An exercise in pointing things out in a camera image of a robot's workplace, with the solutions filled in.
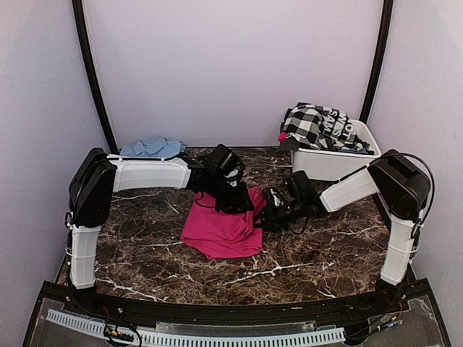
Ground black curved front rail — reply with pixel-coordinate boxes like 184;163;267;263
68;288;398;326

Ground left black corner post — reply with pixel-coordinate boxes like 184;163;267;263
72;0;118;154

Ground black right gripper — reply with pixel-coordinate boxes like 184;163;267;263
250;197;305;231

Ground black shirt white lettering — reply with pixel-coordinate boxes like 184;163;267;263
319;107;370;153

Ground white plastic laundry bin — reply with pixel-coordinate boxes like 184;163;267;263
291;120;382;181

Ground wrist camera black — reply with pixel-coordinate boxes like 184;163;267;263
209;144;241;176
283;171;317;200

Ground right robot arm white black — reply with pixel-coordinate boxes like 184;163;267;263
257;149;436;314

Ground folded light blue shirt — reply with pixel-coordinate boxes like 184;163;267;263
120;137;186;159

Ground white slotted cable duct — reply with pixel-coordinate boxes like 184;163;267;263
46;309;346;347

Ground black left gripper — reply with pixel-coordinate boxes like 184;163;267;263
208;173;255;214

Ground pink garment in bin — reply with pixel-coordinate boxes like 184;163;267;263
278;132;287;142

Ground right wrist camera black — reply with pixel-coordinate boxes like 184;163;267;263
283;171;317;200

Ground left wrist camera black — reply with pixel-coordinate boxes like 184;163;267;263
209;144;241;176

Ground black corner post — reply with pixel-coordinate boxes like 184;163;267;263
359;0;394;124
72;0;118;154

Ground pink trousers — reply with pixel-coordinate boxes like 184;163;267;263
181;187;267;260

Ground black white checkered shirt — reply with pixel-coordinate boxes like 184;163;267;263
279;103;322;150

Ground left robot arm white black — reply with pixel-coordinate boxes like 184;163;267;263
65;144;254;315

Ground right black corner post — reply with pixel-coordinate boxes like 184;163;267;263
359;0;394;124

